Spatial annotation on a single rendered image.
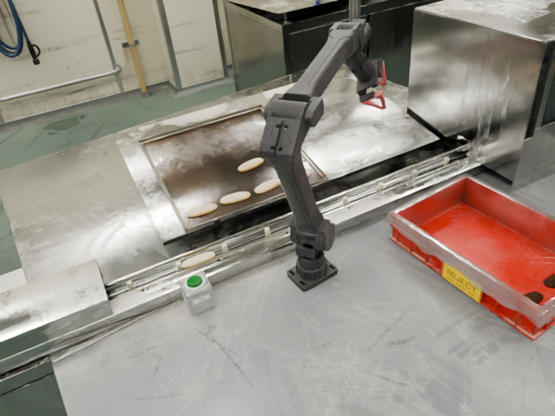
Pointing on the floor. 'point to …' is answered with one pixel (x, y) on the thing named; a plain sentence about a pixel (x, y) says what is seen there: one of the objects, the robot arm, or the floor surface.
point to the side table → (324, 344)
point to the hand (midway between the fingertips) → (382, 95)
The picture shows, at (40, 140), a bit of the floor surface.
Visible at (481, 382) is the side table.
